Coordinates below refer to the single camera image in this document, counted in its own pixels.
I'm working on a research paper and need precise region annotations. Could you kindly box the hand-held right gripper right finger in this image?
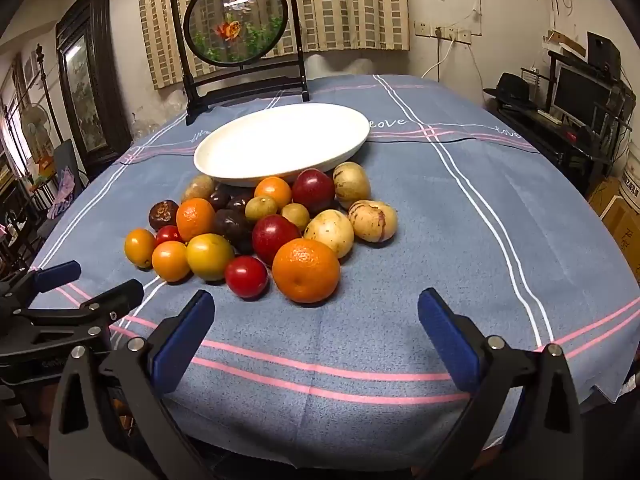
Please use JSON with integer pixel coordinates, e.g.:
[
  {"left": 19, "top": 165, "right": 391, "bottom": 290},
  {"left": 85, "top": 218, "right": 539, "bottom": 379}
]
[{"left": 417, "top": 288, "right": 585, "bottom": 480}]

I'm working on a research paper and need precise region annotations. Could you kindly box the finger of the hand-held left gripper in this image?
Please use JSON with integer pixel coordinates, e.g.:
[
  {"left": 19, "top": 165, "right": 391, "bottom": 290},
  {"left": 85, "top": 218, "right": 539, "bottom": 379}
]
[
  {"left": 0, "top": 261, "right": 82, "bottom": 311},
  {"left": 0, "top": 280, "right": 145, "bottom": 356}
]

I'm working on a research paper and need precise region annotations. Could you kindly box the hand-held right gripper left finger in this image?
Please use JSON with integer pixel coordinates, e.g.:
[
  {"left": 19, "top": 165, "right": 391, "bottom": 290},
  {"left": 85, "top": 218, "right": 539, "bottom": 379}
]
[{"left": 48, "top": 289, "right": 216, "bottom": 480}]

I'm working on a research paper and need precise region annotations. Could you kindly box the small orange tomato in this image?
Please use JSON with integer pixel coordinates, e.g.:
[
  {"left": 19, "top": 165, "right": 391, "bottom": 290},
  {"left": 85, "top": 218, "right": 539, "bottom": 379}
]
[
  {"left": 151, "top": 240, "right": 193, "bottom": 283},
  {"left": 124, "top": 228, "right": 157, "bottom": 269}
]

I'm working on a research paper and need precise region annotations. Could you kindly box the yellow-green tomato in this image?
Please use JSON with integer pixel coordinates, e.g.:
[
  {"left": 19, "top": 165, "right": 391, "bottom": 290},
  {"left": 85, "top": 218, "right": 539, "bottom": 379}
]
[{"left": 186, "top": 233, "right": 236, "bottom": 282}]

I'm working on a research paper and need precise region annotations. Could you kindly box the reddish brown mangosteen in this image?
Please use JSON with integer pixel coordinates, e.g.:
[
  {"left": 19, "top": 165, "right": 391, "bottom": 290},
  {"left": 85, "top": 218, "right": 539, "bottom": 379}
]
[{"left": 148, "top": 200, "right": 180, "bottom": 232}]

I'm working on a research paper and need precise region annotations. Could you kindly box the dark purple mangosteen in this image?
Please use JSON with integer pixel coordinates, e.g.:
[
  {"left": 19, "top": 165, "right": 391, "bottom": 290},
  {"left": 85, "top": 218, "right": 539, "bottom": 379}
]
[{"left": 213, "top": 209, "right": 256, "bottom": 253}]

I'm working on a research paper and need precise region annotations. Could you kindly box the red plum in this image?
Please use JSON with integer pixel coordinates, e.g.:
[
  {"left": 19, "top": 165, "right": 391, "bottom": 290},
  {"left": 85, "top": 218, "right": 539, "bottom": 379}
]
[
  {"left": 251, "top": 214, "right": 302, "bottom": 267},
  {"left": 291, "top": 168, "right": 336, "bottom": 216}
]

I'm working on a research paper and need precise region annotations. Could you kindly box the large dimpled orange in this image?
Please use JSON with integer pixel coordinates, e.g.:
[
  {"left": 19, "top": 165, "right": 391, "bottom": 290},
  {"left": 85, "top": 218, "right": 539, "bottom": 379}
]
[{"left": 271, "top": 238, "right": 341, "bottom": 304}]

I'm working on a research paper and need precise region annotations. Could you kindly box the purple striped pepino melon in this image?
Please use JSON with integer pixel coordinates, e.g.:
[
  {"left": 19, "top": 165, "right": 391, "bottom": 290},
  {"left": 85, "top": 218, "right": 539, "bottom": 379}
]
[{"left": 348, "top": 200, "right": 399, "bottom": 244}]

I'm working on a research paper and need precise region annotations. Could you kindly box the small yellow-green round fruit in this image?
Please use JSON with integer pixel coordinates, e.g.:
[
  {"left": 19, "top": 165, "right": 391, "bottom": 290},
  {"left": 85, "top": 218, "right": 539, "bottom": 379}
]
[
  {"left": 244, "top": 195, "right": 279, "bottom": 224},
  {"left": 280, "top": 203, "right": 311, "bottom": 233}
]

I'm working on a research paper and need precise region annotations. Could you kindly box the tan brown round fruit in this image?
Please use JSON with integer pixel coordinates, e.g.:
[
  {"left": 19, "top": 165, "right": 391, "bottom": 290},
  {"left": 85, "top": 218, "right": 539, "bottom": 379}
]
[{"left": 180, "top": 174, "right": 218, "bottom": 205}]

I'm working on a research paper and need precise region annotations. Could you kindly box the pale yellow pepino melon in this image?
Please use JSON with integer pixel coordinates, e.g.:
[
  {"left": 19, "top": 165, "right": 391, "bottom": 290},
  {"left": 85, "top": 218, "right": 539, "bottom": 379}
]
[{"left": 303, "top": 209, "right": 355, "bottom": 260}]

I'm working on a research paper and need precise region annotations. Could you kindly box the olive pepino melon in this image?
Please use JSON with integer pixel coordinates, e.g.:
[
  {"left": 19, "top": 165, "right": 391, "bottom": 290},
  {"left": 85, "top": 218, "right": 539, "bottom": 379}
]
[{"left": 333, "top": 161, "right": 372, "bottom": 211}]

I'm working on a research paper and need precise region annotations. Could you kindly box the white oval plate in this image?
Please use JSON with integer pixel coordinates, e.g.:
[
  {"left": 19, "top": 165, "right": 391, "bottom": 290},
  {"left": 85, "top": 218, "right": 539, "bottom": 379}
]
[{"left": 193, "top": 103, "right": 371, "bottom": 188}]

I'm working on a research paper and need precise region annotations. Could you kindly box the purple cloth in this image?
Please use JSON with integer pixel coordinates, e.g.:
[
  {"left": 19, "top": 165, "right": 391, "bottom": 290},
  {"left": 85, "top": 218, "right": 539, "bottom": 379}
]
[{"left": 50, "top": 167, "right": 83, "bottom": 218}]

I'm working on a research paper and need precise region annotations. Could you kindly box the blue striped tablecloth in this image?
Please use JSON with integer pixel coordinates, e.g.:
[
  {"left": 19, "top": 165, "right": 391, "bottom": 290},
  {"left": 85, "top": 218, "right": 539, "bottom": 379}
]
[{"left": 30, "top": 74, "right": 640, "bottom": 461}]

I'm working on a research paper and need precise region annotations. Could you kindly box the standing fan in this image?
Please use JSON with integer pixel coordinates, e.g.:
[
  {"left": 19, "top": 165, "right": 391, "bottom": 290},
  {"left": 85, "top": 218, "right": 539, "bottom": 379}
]
[{"left": 20, "top": 104, "right": 51, "bottom": 161}]

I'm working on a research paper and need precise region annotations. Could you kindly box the dark framed painting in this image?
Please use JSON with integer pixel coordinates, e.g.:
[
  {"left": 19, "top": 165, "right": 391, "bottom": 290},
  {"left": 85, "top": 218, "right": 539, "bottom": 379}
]
[{"left": 55, "top": 0, "right": 132, "bottom": 176}]

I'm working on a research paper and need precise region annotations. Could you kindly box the dark wooden coat stand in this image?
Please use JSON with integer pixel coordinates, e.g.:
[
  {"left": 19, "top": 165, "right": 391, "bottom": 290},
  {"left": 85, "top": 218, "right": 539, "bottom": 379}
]
[{"left": 35, "top": 44, "right": 66, "bottom": 143}]

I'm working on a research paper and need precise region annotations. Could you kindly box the cardboard box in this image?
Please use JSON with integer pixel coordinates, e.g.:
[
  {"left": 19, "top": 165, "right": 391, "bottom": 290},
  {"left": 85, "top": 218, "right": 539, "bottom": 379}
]
[{"left": 590, "top": 177, "right": 640, "bottom": 261}]

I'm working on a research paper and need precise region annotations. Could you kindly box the black desk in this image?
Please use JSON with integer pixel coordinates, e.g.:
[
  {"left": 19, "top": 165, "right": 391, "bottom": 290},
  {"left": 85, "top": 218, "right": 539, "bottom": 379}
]
[{"left": 487, "top": 100, "right": 616, "bottom": 196}]

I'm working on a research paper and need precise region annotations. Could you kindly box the black hat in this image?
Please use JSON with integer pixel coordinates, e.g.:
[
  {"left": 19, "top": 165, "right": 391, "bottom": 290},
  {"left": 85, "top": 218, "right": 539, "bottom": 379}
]
[{"left": 482, "top": 72, "right": 538, "bottom": 108}]

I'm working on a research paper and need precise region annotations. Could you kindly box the computer monitor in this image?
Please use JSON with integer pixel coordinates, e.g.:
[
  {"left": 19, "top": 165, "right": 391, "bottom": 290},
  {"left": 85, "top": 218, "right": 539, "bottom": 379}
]
[{"left": 552, "top": 62, "right": 613, "bottom": 128}]

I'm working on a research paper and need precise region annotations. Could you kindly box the round glass screen ornament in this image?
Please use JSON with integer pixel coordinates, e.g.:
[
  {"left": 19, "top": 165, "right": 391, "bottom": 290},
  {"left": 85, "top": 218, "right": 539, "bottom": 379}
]
[{"left": 169, "top": 0, "right": 311, "bottom": 126}]

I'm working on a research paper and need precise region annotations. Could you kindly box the black speaker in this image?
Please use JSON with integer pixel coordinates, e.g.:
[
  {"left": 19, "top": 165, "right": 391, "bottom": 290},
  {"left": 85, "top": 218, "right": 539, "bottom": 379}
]
[{"left": 586, "top": 31, "right": 622, "bottom": 78}]

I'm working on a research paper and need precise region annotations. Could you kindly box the beige checked curtain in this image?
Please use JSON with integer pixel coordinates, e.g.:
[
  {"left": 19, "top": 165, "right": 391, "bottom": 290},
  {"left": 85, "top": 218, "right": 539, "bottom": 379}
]
[{"left": 137, "top": 0, "right": 411, "bottom": 91}]

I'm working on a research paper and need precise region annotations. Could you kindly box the white power cable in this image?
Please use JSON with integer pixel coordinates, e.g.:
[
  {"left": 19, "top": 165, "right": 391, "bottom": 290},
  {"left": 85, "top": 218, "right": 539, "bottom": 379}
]
[{"left": 422, "top": 35, "right": 456, "bottom": 83}]

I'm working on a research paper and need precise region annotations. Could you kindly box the wide wall outlet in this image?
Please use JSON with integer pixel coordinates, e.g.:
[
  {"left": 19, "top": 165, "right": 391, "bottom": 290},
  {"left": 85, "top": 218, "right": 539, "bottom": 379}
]
[{"left": 434, "top": 26, "right": 472, "bottom": 43}]

